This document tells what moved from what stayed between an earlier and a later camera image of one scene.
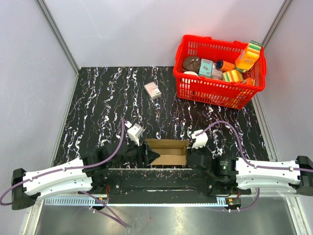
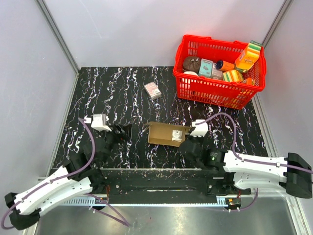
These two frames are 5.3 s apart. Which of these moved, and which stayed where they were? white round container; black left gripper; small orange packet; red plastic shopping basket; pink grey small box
Moved: black left gripper
Stayed: white round container; red plastic shopping basket; pink grey small box; small orange packet
